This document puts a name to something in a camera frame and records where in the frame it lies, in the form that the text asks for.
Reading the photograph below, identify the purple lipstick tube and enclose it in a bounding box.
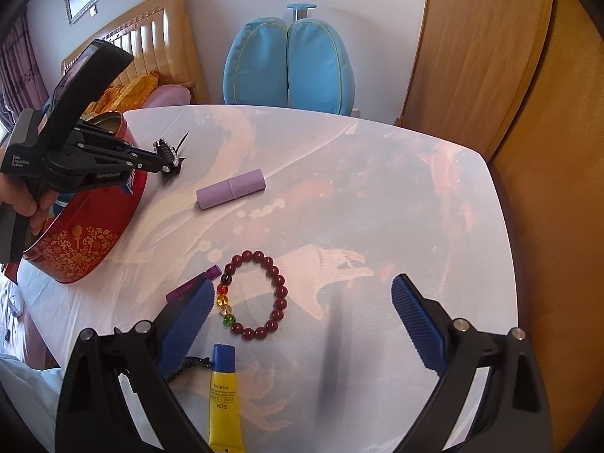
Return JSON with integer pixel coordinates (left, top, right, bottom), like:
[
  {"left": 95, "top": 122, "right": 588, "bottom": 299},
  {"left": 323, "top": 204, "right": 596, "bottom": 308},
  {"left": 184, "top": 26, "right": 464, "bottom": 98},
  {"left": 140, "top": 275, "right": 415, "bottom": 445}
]
[{"left": 196, "top": 168, "right": 268, "bottom": 210}]

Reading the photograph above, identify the orange floral pillow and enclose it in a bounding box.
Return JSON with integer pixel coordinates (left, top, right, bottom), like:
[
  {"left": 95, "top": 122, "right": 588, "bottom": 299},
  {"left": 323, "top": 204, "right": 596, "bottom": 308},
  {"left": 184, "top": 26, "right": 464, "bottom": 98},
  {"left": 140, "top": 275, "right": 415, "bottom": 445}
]
[{"left": 82, "top": 73, "right": 160, "bottom": 121}]

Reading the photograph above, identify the person's left hand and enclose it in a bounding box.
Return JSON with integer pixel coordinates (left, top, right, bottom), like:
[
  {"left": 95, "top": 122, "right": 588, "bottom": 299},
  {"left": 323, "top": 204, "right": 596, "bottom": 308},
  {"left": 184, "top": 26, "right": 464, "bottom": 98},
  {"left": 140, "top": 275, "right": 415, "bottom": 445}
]
[{"left": 0, "top": 145, "right": 60, "bottom": 237}]

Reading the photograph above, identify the blue padded chair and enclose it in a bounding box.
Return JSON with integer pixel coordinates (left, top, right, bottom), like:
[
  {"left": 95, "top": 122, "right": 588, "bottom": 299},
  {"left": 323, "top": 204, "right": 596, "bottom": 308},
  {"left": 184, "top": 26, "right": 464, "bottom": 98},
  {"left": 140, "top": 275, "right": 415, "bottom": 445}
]
[{"left": 223, "top": 2, "right": 356, "bottom": 116}]

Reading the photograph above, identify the person's white clothing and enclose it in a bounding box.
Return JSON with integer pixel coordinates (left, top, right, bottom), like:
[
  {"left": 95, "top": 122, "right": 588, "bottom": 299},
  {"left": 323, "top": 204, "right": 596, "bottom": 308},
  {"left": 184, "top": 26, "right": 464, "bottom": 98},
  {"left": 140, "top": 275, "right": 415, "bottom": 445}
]
[{"left": 0, "top": 354, "right": 64, "bottom": 453}]

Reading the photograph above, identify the slim purple tube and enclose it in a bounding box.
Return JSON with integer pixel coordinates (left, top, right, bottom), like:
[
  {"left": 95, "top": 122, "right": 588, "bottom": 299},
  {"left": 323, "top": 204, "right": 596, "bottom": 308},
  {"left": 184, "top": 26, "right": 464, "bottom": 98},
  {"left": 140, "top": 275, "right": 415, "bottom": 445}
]
[{"left": 165, "top": 265, "right": 222, "bottom": 303}]

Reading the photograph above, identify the red round tin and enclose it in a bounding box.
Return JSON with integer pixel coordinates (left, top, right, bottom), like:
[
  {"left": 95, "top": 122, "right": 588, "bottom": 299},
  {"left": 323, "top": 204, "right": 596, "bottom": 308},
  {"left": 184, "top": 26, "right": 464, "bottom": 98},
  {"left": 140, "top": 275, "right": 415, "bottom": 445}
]
[{"left": 21, "top": 111, "right": 149, "bottom": 285}]

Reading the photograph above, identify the pearl black bow clip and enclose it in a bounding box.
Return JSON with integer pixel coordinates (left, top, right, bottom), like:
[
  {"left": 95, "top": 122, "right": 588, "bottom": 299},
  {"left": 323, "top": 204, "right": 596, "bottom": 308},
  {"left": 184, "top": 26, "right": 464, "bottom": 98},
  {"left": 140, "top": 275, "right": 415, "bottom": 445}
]
[{"left": 152, "top": 131, "right": 190, "bottom": 179}]

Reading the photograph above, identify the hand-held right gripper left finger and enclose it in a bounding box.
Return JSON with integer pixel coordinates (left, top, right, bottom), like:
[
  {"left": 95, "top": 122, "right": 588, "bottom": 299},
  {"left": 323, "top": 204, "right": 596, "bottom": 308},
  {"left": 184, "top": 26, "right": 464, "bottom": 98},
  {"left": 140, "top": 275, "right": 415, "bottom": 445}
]
[{"left": 55, "top": 278, "right": 216, "bottom": 453}]

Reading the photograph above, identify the yellow cream tube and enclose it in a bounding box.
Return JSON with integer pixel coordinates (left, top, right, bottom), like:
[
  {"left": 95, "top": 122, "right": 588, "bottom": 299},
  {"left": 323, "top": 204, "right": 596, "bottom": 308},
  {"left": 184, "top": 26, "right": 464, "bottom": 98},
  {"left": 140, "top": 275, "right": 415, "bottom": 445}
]
[{"left": 208, "top": 344, "right": 247, "bottom": 453}]

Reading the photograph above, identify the purple patterned curtain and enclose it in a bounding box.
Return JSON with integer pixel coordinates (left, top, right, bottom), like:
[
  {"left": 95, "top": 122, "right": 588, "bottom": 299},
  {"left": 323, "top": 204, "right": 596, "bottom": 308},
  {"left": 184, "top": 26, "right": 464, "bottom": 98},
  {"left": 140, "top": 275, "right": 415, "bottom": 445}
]
[{"left": 0, "top": 14, "right": 48, "bottom": 126}]

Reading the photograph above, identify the wooden bed headboard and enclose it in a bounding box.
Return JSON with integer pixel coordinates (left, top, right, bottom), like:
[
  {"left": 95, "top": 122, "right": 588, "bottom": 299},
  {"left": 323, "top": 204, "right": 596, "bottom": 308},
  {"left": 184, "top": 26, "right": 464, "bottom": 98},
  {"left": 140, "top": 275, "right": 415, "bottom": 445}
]
[{"left": 60, "top": 0, "right": 211, "bottom": 105}]

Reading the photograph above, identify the red bead bracelet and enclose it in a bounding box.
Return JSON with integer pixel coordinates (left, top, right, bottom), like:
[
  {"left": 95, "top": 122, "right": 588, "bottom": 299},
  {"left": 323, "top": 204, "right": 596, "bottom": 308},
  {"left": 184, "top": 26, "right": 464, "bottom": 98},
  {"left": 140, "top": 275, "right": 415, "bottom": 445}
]
[{"left": 217, "top": 250, "right": 289, "bottom": 341}]

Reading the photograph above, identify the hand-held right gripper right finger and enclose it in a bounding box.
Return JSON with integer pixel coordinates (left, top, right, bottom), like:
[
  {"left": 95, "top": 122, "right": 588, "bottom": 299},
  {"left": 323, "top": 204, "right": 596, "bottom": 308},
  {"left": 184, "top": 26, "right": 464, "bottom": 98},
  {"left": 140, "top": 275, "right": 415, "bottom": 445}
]
[{"left": 391, "top": 273, "right": 553, "bottom": 453}]

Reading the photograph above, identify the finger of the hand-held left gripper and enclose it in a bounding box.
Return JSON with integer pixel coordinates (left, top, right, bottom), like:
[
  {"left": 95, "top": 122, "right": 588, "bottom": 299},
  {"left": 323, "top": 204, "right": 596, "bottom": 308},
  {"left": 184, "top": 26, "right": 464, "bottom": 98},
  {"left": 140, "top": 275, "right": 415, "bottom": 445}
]
[
  {"left": 77, "top": 119, "right": 167, "bottom": 164},
  {"left": 122, "top": 162, "right": 166, "bottom": 195}
]

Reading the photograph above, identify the wooden door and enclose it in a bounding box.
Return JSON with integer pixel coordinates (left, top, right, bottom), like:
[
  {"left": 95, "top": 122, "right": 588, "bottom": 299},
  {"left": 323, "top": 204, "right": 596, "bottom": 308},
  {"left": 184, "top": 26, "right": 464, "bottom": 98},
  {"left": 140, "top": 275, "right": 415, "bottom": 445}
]
[{"left": 400, "top": 0, "right": 558, "bottom": 161}]

